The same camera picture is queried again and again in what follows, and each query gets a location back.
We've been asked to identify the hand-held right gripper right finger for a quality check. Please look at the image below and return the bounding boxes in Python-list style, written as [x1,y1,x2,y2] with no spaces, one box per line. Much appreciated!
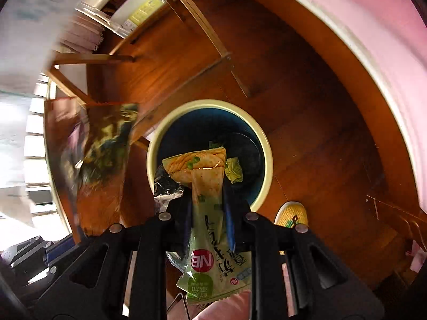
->
[222,183,397,320]

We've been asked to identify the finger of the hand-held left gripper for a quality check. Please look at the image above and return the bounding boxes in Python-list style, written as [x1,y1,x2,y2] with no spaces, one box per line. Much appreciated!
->
[43,242,72,275]

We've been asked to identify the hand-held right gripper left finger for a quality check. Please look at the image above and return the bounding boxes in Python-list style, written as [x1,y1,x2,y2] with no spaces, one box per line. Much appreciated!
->
[33,188,195,320]

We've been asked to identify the silver foil wrapper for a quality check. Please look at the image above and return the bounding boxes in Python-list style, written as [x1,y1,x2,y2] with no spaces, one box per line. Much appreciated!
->
[153,166,191,274]

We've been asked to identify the dark green orange snack packet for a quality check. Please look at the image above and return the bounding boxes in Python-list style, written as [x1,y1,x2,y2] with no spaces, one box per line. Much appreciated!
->
[45,97,140,237]

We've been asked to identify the cream rimmed blue trash bin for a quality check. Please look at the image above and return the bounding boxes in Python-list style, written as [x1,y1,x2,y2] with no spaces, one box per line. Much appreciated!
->
[147,99,273,212]

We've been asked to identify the green crumpled wrapper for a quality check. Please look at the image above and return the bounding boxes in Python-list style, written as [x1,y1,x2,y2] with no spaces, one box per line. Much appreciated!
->
[224,157,243,185]

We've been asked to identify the yellow embroidered slipper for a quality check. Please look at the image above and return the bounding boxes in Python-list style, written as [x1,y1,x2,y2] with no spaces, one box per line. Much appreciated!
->
[274,202,309,229]

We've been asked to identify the person's pink pants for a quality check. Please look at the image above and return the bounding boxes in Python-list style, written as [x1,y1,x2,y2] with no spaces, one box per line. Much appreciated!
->
[199,263,291,320]

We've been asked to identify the grid window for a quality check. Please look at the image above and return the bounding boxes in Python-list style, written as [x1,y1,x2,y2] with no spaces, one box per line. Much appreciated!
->
[0,73,64,237]

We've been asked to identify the stack of white papers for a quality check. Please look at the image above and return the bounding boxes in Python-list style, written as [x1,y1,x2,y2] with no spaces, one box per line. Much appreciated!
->
[62,18,105,54]

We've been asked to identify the white yellow box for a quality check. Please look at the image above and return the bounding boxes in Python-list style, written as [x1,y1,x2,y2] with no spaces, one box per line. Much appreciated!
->
[110,0,168,31]

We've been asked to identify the wooden table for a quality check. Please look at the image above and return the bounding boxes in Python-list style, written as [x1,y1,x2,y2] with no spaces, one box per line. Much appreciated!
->
[43,0,251,150]

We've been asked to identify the clear plastic container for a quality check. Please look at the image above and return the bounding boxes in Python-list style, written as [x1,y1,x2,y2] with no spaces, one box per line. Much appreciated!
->
[75,2,130,39]

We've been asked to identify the white leaf print tablecloth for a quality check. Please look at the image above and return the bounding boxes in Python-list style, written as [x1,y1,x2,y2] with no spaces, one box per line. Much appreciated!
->
[0,0,131,94]

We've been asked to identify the bed with pink sheet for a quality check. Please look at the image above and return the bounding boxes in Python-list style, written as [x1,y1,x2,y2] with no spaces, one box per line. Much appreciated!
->
[254,0,427,214]

